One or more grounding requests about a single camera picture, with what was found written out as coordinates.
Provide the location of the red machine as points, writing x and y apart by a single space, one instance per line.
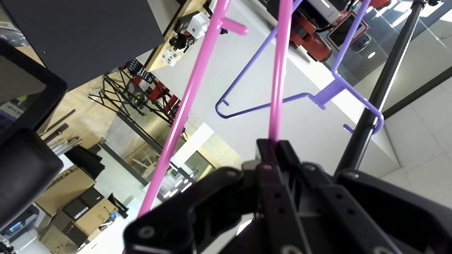
312 42

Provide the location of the purple plastic hanger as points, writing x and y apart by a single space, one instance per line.
336 89

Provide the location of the pink plastic hanger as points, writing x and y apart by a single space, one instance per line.
188 99

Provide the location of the black office chair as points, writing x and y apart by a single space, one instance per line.
25 178

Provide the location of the dark grey partition panel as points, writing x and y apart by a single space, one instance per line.
85 37

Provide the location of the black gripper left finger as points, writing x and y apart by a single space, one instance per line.
212 212

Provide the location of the black monitor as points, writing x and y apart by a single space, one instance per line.
23 93

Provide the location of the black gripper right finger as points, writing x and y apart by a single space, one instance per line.
367 216

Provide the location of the black red folding stand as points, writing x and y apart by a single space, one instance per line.
150 92

